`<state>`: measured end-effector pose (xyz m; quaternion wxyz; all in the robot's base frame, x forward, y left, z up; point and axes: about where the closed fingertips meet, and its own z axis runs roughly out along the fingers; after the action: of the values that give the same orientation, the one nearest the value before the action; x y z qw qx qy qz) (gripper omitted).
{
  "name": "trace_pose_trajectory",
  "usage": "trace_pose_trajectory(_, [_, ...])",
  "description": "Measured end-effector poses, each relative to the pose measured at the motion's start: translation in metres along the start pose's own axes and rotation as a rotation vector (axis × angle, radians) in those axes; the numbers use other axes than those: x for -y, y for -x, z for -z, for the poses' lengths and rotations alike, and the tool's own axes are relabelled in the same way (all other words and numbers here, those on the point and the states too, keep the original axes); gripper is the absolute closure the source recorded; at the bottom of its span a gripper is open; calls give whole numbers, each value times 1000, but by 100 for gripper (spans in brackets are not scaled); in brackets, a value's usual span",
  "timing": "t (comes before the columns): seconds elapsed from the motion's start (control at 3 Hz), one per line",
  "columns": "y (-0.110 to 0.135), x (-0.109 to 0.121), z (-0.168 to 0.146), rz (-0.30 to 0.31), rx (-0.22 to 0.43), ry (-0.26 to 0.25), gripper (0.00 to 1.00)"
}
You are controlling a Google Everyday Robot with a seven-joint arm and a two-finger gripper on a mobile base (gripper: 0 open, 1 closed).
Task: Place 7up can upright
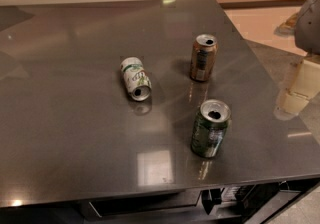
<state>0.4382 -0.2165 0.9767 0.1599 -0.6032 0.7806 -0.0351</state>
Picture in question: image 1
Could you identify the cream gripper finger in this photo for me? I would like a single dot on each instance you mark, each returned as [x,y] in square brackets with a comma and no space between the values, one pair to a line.
[306,83]
[289,105]

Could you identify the white green 7up can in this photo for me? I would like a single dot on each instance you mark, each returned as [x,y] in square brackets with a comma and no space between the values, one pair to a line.
[136,80]

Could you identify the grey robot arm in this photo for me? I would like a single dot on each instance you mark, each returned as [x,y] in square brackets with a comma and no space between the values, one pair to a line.
[306,35]

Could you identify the green soda can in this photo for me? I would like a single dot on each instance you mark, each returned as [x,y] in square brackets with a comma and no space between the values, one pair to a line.
[210,127]

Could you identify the brown soda can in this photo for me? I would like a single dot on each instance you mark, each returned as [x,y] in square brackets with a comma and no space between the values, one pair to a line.
[203,57]

